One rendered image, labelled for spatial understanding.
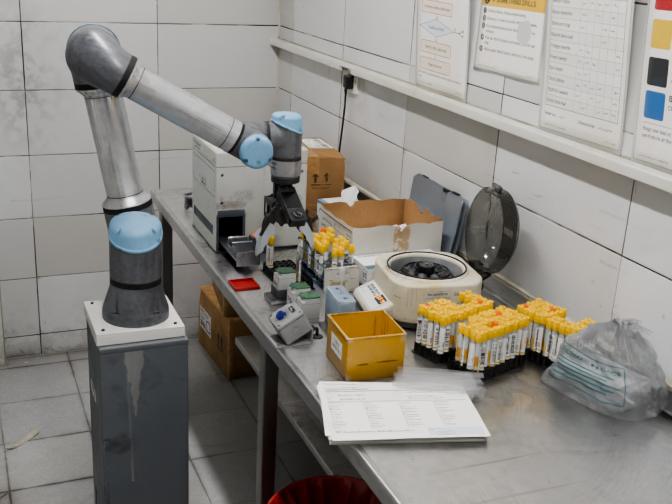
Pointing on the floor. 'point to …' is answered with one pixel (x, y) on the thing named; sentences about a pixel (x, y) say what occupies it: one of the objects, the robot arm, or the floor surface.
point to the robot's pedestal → (139, 421)
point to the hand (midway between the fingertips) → (285, 255)
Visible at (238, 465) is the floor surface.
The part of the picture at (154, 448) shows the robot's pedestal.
